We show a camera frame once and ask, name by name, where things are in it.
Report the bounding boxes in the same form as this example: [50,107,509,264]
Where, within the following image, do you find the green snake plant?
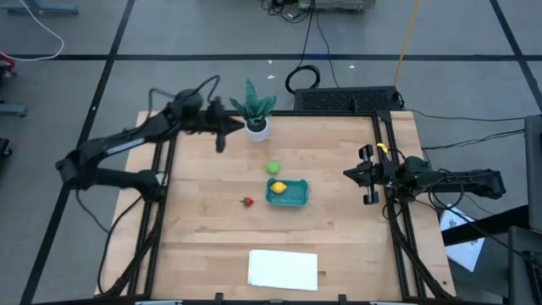
[230,78,279,128]

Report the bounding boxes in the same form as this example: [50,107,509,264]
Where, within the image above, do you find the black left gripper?
[205,97,246,153]

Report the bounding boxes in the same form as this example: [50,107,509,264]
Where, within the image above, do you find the red floor object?
[0,53,17,78]

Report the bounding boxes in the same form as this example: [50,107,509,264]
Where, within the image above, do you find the black aluminium table frame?
[101,108,456,305]

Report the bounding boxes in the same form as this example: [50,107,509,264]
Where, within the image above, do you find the black floor beam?
[442,205,530,247]

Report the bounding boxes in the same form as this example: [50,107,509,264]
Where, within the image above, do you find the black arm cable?
[426,174,467,213]
[147,75,221,112]

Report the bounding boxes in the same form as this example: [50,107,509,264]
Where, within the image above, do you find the grey cabinet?
[523,114,542,232]

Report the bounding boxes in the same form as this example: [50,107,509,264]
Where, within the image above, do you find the yellow hanging cable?
[393,0,421,88]

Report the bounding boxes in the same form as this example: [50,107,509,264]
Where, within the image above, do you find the black tangled floor cables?
[259,0,315,25]

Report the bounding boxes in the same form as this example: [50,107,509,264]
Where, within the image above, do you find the black left base cable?
[97,194,145,296]

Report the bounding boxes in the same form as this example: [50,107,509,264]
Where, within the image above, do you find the white folded cloth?
[247,249,319,292]

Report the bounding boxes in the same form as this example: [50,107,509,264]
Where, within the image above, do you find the black thin floor cable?
[422,129,526,151]
[406,108,527,124]

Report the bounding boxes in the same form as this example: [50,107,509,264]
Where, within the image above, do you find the white plant pot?
[245,118,271,143]

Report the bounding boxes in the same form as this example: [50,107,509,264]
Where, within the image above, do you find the teal plastic container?
[265,177,310,208]

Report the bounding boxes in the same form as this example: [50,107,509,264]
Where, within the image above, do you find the grey floor stand base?
[6,0,80,16]
[0,100,29,119]

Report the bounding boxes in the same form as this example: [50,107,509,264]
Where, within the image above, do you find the black coiled floor cable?
[285,64,322,95]

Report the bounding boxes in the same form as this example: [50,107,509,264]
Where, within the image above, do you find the white floor cable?
[0,0,65,63]

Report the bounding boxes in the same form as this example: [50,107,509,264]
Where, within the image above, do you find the white paper sheet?
[440,205,486,273]

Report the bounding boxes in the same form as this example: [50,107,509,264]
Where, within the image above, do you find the grey equipment box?
[297,0,376,12]

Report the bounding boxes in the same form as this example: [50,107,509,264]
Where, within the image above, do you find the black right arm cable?
[426,174,467,213]

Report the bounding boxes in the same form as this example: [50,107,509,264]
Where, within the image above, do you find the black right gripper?
[342,143,399,206]

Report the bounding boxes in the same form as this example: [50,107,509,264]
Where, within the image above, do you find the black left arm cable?
[147,75,221,112]

